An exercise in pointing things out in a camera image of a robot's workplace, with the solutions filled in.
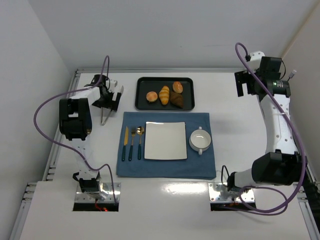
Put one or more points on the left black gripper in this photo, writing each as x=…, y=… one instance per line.
x=107, y=102

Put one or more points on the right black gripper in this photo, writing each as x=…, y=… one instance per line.
x=241, y=83

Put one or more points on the metal tongs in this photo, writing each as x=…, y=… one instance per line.
x=103, y=120

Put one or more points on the round orange bun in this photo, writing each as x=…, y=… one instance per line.
x=151, y=96

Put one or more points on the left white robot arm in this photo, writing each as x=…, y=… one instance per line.
x=75, y=123

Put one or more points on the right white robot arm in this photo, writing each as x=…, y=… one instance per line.
x=282, y=163

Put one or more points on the yellow striped bread loaf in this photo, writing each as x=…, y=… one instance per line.
x=164, y=95

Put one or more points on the black rectangular tray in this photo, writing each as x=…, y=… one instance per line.
x=147, y=84

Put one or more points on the blue cloth placemat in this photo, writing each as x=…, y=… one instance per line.
x=196, y=166

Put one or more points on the brown chocolate croissant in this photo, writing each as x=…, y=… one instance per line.
x=176, y=99

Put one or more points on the white square plate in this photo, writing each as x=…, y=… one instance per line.
x=165, y=141

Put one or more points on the round bun top right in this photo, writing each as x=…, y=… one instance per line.
x=177, y=87

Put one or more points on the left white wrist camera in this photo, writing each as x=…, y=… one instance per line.
x=111, y=85

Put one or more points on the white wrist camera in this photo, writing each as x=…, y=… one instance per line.
x=255, y=59
x=111, y=85

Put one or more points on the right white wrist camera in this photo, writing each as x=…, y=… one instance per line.
x=255, y=59

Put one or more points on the gold fork green handle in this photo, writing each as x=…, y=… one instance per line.
x=133, y=133

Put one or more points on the gold knife green handle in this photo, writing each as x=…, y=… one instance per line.
x=125, y=142

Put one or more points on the gold spoon green handle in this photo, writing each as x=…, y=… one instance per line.
x=140, y=131

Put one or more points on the white two-handled soup bowl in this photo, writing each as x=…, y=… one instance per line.
x=200, y=140

